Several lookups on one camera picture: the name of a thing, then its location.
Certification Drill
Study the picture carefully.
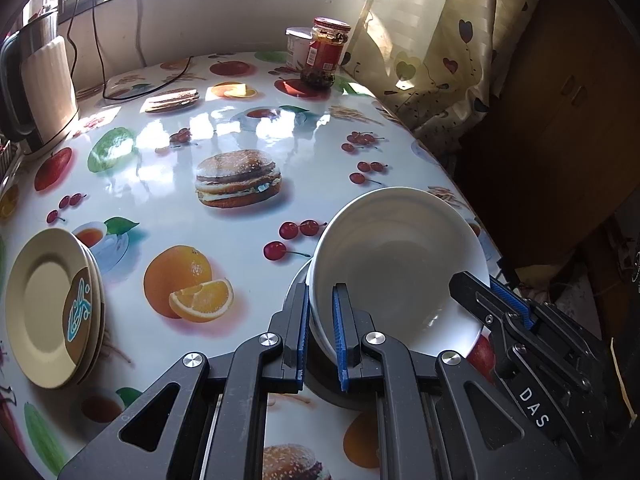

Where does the fruit print tablecloth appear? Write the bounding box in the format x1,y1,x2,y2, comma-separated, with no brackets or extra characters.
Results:
0,50,507,480

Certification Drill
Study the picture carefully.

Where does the wooden cabinet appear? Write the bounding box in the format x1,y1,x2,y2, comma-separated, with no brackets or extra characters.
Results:
459,0,640,272

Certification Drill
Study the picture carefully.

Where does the cream electric kettle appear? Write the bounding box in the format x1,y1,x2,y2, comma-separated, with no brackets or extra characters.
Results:
0,10,80,159

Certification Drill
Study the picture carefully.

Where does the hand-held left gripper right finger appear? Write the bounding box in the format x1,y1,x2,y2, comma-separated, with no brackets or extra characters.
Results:
331,282,582,480

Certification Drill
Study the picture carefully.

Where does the black kettle cable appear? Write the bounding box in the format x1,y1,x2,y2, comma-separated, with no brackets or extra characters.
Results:
65,0,194,104

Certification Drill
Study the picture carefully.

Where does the white cable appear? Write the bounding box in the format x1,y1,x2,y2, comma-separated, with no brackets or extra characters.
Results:
132,0,149,69

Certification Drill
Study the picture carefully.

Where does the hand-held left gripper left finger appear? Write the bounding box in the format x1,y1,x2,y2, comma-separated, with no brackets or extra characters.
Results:
57,282,312,480

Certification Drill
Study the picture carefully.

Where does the beige plate with blue pattern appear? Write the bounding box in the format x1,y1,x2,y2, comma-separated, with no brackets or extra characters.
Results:
75,247,108,387
5,228,104,390

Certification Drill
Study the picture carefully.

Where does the white and red container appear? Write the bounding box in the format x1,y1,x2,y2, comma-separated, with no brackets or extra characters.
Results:
285,27,314,69

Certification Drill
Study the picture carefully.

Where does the white ceramic bowl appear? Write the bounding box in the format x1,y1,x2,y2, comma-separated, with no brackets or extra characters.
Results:
306,305,347,365
306,187,492,362

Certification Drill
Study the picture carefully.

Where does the red chilli sauce jar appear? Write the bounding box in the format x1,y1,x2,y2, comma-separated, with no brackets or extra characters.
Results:
300,17,352,89

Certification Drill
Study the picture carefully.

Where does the cream heart print curtain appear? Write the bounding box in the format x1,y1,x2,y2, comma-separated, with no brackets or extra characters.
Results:
340,0,547,147

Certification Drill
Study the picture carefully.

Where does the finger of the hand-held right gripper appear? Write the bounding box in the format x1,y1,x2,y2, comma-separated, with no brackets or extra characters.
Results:
448,270,527,342
489,277,537,332

